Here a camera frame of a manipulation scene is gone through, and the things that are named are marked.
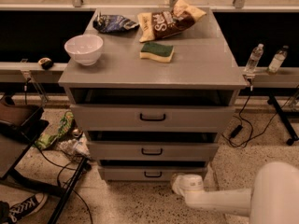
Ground black cart frame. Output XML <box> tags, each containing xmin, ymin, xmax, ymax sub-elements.
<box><xmin>0</xmin><ymin>95</ymin><xmax>88</xmax><ymax>224</ymax></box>

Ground clear plastic wrappers on floor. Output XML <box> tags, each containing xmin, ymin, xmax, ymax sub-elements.
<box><xmin>57</xmin><ymin>134</ymin><xmax>91</xmax><ymax>162</ymax></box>

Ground green snack bag on floor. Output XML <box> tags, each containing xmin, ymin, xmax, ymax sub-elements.
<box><xmin>35</xmin><ymin>111</ymin><xmax>74</xmax><ymax>150</ymax></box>

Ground clear water bottle left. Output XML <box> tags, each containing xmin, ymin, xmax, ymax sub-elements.
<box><xmin>244</xmin><ymin>44</ymin><xmax>263</xmax><ymax>73</ymax></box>

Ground black yellow tape measure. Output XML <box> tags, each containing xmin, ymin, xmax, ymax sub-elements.
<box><xmin>38</xmin><ymin>57</ymin><xmax>53</xmax><ymax>70</ymax></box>

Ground black canvas sneaker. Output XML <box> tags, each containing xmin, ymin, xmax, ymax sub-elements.
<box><xmin>5</xmin><ymin>193</ymin><xmax>48</xmax><ymax>224</ymax></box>

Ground grey top drawer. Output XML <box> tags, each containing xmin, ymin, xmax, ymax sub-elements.
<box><xmin>71</xmin><ymin>105</ymin><xmax>235</xmax><ymax>133</ymax></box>

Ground brown chip bag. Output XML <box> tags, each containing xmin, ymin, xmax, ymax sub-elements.
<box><xmin>137</xmin><ymin>0</ymin><xmax>206</xmax><ymax>43</ymax></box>

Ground clear water bottle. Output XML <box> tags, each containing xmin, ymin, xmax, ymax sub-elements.
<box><xmin>244</xmin><ymin>44</ymin><xmax>263</xmax><ymax>73</ymax></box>
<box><xmin>267</xmin><ymin>45</ymin><xmax>289</xmax><ymax>75</ymax></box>

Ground blue crumpled snack bag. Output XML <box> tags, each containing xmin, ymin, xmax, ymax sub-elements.
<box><xmin>93</xmin><ymin>13</ymin><xmax>139</xmax><ymax>34</ymax></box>

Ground grey drawer cabinet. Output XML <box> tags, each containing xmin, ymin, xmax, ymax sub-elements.
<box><xmin>59</xmin><ymin>11</ymin><xmax>246</xmax><ymax>168</ymax></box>

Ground clear water bottle right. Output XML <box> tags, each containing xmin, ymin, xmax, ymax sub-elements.
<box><xmin>267</xmin><ymin>45</ymin><xmax>289</xmax><ymax>75</ymax></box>

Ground grey bottom drawer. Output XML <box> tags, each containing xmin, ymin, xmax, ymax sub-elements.
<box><xmin>98</xmin><ymin>166</ymin><xmax>207</xmax><ymax>182</ymax></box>

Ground grey middle drawer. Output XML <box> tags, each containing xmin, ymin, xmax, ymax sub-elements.
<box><xmin>88</xmin><ymin>141</ymin><xmax>219</xmax><ymax>161</ymax></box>

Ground green yellow sponge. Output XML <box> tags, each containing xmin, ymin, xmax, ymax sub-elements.
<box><xmin>139</xmin><ymin>42</ymin><xmax>174</xmax><ymax>63</ymax></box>

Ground grey drawer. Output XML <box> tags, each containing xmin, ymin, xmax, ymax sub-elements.
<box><xmin>88</xmin><ymin>141</ymin><xmax>219</xmax><ymax>161</ymax></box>
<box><xmin>98</xmin><ymin>166</ymin><xmax>207</xmax><ymax>182</ymax></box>
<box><xmin>71</xmin><ymin>105</ymin><xmax>235</xmax><ymax>133</ymax></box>

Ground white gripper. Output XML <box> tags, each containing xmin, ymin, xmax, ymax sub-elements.
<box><xmin>171</xmin><ymin>173</ymin><xmax>204</xmax><ymax>196</ymax></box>

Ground black power cable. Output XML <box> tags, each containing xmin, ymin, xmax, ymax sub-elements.
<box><xmin>221</xmin><ymin>77</ymin><xmax>299</xmax><ymax>148</ymax></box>

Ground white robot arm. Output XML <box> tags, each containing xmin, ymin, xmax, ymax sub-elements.
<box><xmin>171</xmin><ymin>161</ymin><xmax>299</xmax><ymax>224</ymax></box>

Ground black stand leg with wheel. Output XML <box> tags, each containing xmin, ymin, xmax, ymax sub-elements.
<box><xmin>267</xmin><ymin>93</ymin><xmax>299</xmax><ymax>146</ymax></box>

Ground white bowl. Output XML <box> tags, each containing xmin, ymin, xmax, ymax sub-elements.
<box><xmin>64</xmin><ymin>35</ymin><xmax>104</xmax><ymax>66</ymax></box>

